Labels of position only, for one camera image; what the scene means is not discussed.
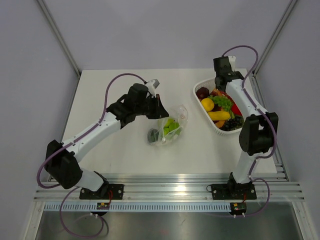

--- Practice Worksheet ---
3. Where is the green grapes bunch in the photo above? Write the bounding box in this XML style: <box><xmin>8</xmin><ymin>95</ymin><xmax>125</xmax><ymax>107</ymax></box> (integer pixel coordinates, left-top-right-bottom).
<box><xmin>212</xmin><ymin>95</ymin><xmax>233</xmax><ymax>112</ymax></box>

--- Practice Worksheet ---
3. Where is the dark green avocado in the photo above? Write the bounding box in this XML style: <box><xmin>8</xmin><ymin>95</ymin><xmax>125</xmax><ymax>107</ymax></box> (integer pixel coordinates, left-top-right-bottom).
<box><xmin>147</xmin><ymin>128</ymin><xmax>159</xmax><ymax>144</ymax></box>

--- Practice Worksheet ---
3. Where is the white perforated plastic basket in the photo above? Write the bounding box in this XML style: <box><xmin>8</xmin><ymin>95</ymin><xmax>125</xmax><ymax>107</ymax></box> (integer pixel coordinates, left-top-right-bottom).
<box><xmin>192</xmin><ymin>78</ymin><xmax>242</xmax><ymax>136</ymax></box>

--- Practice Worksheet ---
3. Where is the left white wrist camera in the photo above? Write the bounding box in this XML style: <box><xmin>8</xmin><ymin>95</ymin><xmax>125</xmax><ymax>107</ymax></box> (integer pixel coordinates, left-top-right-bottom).
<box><xmin>145</xmin><ymin>79</ymin><xmax>160</xmax><ymax>89</ymax></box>

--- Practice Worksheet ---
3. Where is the purple cable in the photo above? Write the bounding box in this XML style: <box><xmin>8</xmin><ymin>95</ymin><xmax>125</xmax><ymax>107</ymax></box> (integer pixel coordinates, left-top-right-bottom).
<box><xmin>221</xmin><ymin>45</ymin><xmax>277</xmax><ymax>217</ymax></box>
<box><xmin>36</xmin><ymin>73</ymin><xmax>148</xmax><ymax>237</ymax></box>

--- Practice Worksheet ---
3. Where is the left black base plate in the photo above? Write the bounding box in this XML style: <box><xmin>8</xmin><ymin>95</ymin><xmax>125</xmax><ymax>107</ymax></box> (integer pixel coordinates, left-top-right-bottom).
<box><xmin>79</xmin><ymin>183</ymin><xmax>125</xmax><ymax>200</ymax></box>

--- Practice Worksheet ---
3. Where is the dark purple grapes bunch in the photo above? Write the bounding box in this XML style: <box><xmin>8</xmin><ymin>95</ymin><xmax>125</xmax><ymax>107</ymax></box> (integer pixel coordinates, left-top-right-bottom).
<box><xmin>221</xmin><ymin>116</ymin><xmax>244</xmax><ymax>132</ymax></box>

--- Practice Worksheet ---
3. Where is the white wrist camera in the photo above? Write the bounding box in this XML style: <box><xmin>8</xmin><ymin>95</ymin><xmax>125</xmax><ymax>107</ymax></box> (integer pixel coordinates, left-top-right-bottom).
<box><xmin>145</xmin><ymin>79</ymin><xmax>160</xmax><ymax>89</ymax></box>
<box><xmin>228</xmin><ymin>55</ymin><xmax>236</xmax><ymax>72</ymax></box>

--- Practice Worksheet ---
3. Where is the green star fruit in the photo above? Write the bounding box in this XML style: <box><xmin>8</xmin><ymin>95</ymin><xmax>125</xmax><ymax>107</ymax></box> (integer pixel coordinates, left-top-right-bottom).
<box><xmin>163</xmin><ymin>118</ymin><xmax>181</xmax><ymax>136</ymax></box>

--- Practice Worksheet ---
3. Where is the right aluminium frame post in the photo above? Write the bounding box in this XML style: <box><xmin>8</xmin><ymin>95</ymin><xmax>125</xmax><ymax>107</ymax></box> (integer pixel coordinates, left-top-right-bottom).
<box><xmin>252</xmin><ymin>0</ymin><xmax>299</xmax><ymax>77</ymax></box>

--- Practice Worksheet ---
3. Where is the small circuit board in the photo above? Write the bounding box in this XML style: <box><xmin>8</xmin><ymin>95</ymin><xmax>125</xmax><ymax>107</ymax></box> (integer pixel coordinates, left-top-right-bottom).
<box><xmin>230</xmin><ymin>202</ymin><xmax>247</xmax><ymax>215</ymax></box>
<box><xmin>96</xmin><ymin>202</ymin><xmax>110</xmax><ymax>210</ymax></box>

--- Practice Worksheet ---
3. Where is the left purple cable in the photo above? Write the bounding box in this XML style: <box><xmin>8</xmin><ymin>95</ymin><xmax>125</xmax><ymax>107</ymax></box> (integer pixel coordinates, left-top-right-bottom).
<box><xmin>36</xmin><ymin>73</ymin><xmax>148</xmax><ymax>237</ymax></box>

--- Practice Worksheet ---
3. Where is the dark red apple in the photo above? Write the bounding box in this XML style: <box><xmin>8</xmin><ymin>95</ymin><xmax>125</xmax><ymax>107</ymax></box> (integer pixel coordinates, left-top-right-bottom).
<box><xmin>195</xmin><ymin>87</ymin><xmax>210</xmax><ymax>101</ymax></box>

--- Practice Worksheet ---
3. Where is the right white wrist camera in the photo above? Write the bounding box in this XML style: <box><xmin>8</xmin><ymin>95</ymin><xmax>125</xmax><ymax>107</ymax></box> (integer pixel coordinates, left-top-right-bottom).
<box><xmin>228</xmin><ymin>55</ymin><xmax>236</xmax><ymax>72</ymax></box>

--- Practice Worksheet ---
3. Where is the aluminium frame post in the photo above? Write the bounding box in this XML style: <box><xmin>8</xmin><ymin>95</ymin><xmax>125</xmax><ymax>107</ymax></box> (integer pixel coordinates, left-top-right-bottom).
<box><xmin>252</xmin><ymin>0</ymin><xmax>299</xmax><ymax>77</ymax></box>
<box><xmin>35</xmin><ymin>0</ymin><xmax>82</xmax><ymax>80</ymax></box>

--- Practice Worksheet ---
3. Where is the yellow squash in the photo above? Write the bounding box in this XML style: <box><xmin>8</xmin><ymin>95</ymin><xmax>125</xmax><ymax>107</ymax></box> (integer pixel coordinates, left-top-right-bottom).
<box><xmin>207</xmin><ymin>110</ymin><xmax>231</xmax><ymax>121</ymax></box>

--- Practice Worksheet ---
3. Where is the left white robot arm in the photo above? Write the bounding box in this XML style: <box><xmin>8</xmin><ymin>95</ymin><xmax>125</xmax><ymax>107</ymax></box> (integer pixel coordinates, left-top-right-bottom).
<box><xmin>44</xmin><ymin>79</ymin><xmax>169</xmax><ymax>199</ymax></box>

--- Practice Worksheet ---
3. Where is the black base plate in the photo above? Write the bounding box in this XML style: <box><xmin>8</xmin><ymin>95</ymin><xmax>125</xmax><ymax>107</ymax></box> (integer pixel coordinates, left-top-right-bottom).
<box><xmin>206</xmin><ymin>182</ymin><xmax>257</xmax><ymax>200</ymax></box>
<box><xmin>79</xmin><ymin>183</ymin><xmax>125</xmax><ymax>200</ymax></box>

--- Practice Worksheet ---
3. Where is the yellow lemon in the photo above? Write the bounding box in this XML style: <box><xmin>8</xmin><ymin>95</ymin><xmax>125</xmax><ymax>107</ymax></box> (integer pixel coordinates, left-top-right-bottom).
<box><xmin>201</xmin><ymin>97</ymin><xmax>215</xmax><ymax>112</ymax></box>

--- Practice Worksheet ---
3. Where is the clear zip top bag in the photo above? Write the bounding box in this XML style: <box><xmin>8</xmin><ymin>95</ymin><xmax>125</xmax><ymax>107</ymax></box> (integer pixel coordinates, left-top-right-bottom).
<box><xmin>146</xmin><ymin>104</ymin><xmax>189</xmax><ymax>146</ymax></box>

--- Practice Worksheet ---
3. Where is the left small circuit board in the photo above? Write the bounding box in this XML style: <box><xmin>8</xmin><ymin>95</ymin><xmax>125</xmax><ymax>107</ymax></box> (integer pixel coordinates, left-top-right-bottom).
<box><xmin>96</xmin><ymin>202</ymin><xmax>110</xmax><ymax>210</ymax></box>

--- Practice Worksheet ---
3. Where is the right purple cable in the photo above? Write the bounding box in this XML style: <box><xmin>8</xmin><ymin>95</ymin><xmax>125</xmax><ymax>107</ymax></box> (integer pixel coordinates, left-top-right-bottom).
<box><xmin>221</xmin><ymin>45</ymin><xmax>277</xmax><ymax>217</ymax></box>

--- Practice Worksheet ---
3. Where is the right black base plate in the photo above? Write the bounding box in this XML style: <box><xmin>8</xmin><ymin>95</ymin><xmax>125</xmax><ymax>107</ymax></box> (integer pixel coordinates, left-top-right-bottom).
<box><xmin>206</xmin><ymin>182</ymin><xmax>257</xmax><ymax>200</ymax></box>

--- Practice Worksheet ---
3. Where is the right small circuit board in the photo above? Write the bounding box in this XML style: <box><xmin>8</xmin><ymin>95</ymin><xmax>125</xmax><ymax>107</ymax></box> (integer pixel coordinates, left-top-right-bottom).
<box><xmin>230</xmin><ymin>202</ymin><xmax>247</xmax><ymax>215</ymax></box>

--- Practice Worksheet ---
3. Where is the aluminium mounting rail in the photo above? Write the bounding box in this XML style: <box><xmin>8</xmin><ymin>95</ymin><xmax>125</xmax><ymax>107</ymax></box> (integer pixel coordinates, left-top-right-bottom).
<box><xmin>33</xmin><ymin>173</ymin><xmax>305</xmax><ymax>201</ymax></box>

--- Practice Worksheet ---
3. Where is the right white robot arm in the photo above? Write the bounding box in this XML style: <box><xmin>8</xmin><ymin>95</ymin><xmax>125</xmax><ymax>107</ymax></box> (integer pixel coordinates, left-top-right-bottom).
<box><xmin>210</xmin><ymin>56</ymin><xmax>279</xmax><ymax>200</ymax></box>

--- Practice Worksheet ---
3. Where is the left aluminium frame post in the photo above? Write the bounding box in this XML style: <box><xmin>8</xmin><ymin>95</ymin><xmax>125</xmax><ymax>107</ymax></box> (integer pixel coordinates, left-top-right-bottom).
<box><xmin>35</xmin><ymin>0</ymin><xmax>82</xmax><ymax>80</ymax></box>

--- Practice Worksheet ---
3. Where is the red bell pepper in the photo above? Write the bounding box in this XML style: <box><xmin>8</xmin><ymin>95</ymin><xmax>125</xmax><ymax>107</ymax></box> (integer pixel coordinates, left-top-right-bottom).
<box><xmin>231</xmin><ymin>103</ymin><xmax>242</xmax><ymax>116</ymax></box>

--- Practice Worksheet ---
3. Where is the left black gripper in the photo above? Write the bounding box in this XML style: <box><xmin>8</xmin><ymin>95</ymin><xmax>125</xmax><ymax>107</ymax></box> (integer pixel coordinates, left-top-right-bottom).
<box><xmin>134</xmin><ymin>94</ymin><xmax>169</xmax><ymax>120</ymax></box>

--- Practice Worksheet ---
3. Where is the white slotted cable duct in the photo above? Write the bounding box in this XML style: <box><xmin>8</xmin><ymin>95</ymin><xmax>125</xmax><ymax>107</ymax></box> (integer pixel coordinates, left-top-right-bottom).
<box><xmin>44</xmin><ymin>202</ymin><xmax>231</xmax><ymax>213</ymax></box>

